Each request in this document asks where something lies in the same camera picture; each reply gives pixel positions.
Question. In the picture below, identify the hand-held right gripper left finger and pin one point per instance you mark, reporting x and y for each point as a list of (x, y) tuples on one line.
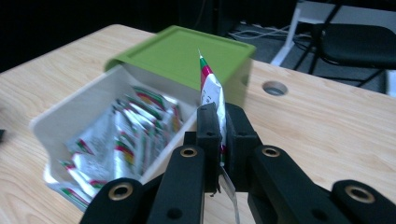
[(210, 140)]

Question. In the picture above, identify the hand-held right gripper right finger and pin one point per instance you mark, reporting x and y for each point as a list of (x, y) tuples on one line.
[(239, 140)]

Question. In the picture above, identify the white sachet with striped end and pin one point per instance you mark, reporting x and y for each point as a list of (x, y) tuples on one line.
[(213, 91)]

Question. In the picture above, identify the white plastic drawer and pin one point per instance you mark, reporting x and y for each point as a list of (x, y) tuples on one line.
[(93, 96)]

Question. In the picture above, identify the pile of striped sachets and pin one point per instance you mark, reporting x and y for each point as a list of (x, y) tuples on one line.
[(130, 133)]

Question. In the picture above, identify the green drawer case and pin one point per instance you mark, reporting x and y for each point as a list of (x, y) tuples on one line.
[(174, 53)]

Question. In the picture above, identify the black chair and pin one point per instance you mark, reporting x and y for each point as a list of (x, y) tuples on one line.
[(358, 45)]

